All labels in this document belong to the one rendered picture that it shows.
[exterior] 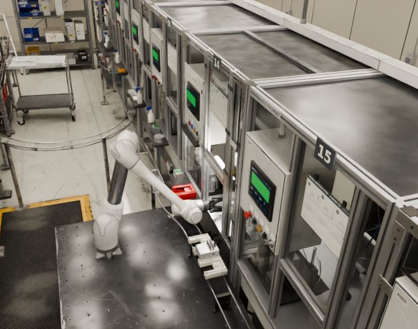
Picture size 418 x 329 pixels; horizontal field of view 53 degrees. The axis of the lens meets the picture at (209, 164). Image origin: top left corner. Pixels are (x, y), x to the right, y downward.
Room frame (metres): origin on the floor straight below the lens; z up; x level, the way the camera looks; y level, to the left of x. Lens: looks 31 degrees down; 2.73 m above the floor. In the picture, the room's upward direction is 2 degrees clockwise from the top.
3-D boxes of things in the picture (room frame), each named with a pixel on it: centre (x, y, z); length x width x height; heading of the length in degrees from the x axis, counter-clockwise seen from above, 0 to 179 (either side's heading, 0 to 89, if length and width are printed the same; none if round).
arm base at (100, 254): (2.23, 0.69, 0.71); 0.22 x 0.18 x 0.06; 20
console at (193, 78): (2.79, 0.02, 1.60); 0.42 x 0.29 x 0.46; 20
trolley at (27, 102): (5.90, 2.49, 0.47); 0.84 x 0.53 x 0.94; 104
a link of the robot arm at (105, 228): (2.26, 0.70, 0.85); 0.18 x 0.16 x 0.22; 1
